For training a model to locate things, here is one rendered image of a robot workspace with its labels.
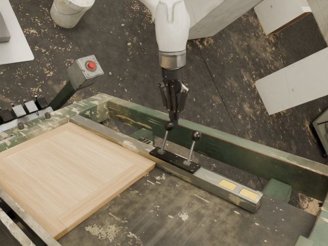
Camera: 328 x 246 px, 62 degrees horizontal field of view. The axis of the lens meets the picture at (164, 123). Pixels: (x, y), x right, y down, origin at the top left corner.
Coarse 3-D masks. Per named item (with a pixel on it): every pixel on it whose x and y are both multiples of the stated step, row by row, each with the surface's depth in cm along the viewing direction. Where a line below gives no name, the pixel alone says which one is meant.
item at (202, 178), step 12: (72, 120) 132; (84, 120) 130; (96, 132) 122; (108, 132) 119; (120, 144) 113; (132, 144) 109; (144, 144) 109; (144, 156) 105; (168, 168) 98; (192, 180) 92; (204, 180) 88; (216, 180) 88; (228, 180) 88; (216, 192) 87; (228, 192) 83; (240, 204) 82; (252, 204) 79
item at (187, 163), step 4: (192, 132) 92; (196, 132) 92; (192, 136) 92; (196, 136) 91; (200, 136) 92; (196, 140) 92; (192, 144) 93; (192, 148) 93; (188, 156) 94; (188, 160) 94; (184, 164) 94; (188, 164) 93
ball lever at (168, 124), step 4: (164, 124) 99; (168, 124) 99; (172, 124) 99; (164, 128) 100; (168, 128) 99; (172, 128) 99; (164, 136) 101; (164, 140) 100; (164, 144) 101; (160, 152) 100; (164, 152) 101
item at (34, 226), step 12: (0, 192) 82; (0, 204) 83; (12, 204) 77; (0, 216) 74; (12, 216) 77; (24, 216) 73; (0, 228) 78; (12, 228) 70; (24, 228) 74; (36, 228) 69; (12, 240) 72; (24, 240) 66; (36, 240) 67; (48, 240) 66
